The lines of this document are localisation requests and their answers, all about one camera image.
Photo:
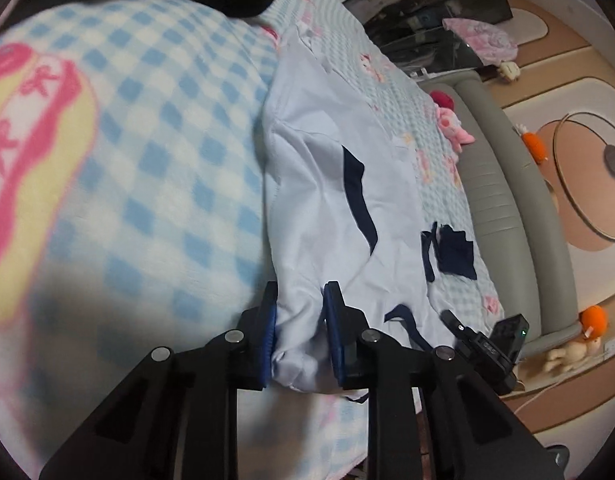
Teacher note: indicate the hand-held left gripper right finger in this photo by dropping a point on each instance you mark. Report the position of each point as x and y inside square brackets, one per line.
[332, 335]

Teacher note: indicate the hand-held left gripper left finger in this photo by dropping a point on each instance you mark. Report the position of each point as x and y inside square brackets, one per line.
[270, 335]

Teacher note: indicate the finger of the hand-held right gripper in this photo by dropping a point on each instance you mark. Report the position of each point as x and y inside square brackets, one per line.
[453, 325]

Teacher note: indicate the white shirt with navy trim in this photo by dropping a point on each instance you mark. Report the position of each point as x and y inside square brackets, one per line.
[312, 200]

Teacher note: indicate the navy cloth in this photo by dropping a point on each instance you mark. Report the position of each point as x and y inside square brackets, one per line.
[455, 257]

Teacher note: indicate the beige plush doll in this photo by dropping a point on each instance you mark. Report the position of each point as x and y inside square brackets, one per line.
[570, 355]

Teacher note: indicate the orange plush toy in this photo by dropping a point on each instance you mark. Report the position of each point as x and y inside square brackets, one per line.
[595, 320]
[535, 145]

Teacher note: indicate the grey padded bed headboard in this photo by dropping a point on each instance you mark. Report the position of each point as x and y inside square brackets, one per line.
[492, 185]

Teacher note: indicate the pink plush toy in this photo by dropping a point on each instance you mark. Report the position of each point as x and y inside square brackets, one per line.
[455, 125]

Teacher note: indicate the blue checked printed blanket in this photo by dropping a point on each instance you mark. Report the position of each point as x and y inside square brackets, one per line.
[137, 185]

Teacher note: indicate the red plush ball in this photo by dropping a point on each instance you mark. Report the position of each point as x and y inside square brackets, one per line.
[442, 97]

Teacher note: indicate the cream plush toy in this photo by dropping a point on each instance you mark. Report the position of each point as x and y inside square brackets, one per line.
[510, 70]

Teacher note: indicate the pink printed cloth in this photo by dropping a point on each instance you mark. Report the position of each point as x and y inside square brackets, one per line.
[487, 40]

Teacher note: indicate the dark glass wardrobe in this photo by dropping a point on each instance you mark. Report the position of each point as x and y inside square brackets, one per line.
[437, 20]

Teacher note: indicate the round orange wall panel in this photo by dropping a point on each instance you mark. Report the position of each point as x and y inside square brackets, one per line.
[582, 185]

